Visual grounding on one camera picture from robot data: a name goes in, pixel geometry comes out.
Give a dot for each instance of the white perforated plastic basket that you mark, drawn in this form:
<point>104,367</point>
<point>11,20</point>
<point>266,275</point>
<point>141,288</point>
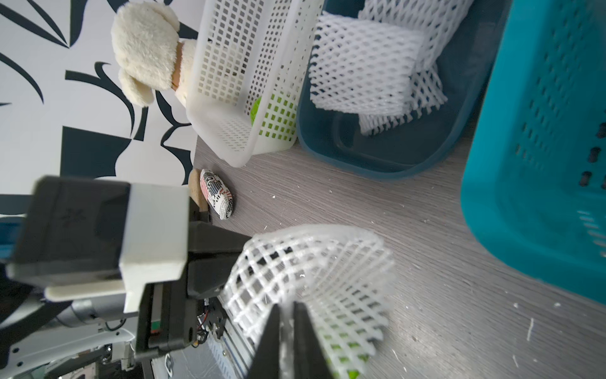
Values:
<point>246,51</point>

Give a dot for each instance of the white foam net sleeve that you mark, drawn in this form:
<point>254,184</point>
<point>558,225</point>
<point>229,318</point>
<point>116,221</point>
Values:
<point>341,273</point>

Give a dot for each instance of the white plush dog toy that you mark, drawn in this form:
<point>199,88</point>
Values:
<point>151,55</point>

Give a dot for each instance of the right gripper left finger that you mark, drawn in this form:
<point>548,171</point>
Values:
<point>265,364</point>

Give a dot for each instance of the patterned small pouch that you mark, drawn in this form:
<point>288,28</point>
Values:
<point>217,194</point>

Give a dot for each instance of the dark blue plastic tub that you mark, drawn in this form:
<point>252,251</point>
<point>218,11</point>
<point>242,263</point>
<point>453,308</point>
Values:
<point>408,149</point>

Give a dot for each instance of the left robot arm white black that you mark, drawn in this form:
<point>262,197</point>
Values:
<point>97,331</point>

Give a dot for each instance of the tan wooden cylinder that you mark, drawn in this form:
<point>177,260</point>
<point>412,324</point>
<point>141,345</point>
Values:
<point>195,190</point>

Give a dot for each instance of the white foam net in tub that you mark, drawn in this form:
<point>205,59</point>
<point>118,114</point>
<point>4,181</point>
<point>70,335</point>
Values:
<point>362,67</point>

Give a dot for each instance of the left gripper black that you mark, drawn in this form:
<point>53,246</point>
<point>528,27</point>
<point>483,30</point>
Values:
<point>177,314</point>

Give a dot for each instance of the green custard apple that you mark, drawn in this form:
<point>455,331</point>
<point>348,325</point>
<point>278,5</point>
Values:
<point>279,119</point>
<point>346,355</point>

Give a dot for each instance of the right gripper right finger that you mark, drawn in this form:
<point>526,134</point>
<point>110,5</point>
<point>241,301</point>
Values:
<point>309,360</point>

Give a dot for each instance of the teal perforated plastic basket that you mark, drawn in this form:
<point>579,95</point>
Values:
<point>533,191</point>

